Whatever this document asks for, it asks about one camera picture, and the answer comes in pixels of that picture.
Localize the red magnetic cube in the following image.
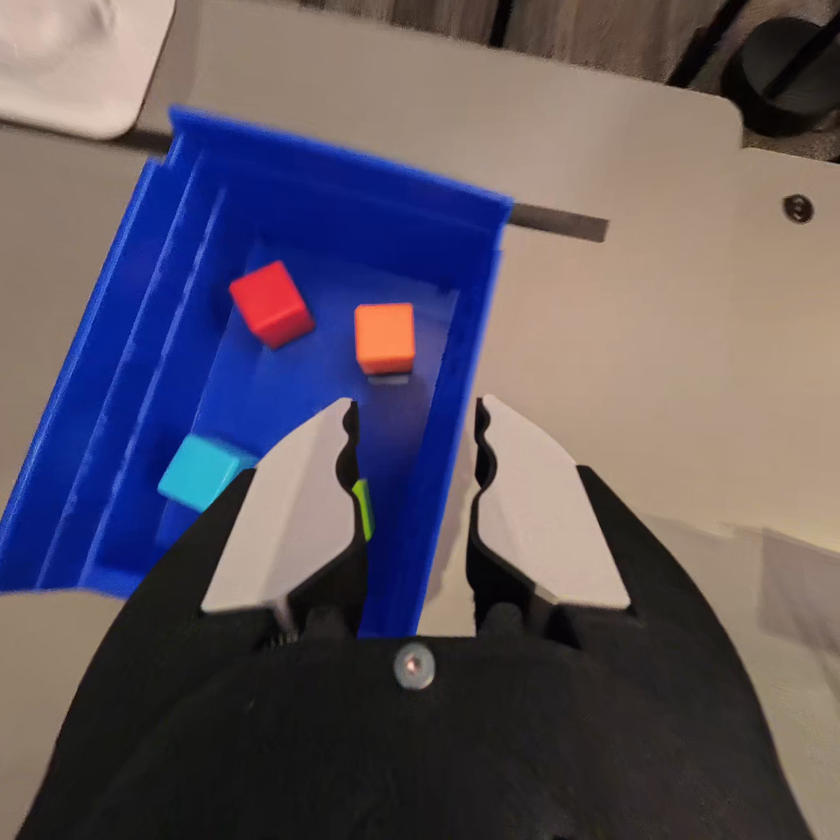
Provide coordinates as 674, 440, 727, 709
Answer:
229, 260, 317, 350

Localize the blue plastic bin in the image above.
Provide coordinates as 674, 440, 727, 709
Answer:
0, 105, 515, 640

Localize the green magnetic cube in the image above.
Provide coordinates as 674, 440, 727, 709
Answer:
351, 479, 376, 542

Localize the black sign stand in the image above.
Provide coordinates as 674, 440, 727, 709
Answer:
670, 0, 840, 137

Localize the orange magnetic cube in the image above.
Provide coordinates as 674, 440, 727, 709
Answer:
353, 302, 418, 374

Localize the teal magnetic cube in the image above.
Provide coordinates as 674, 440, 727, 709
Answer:
157, 435, 258, 513

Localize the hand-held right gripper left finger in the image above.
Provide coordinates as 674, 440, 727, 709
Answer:
201, 398, 370, 636

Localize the white sign stand base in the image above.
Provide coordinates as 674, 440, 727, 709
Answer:
0, 0, 178, 140

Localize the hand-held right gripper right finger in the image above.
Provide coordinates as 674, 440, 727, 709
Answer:
466, 394, 632, 636

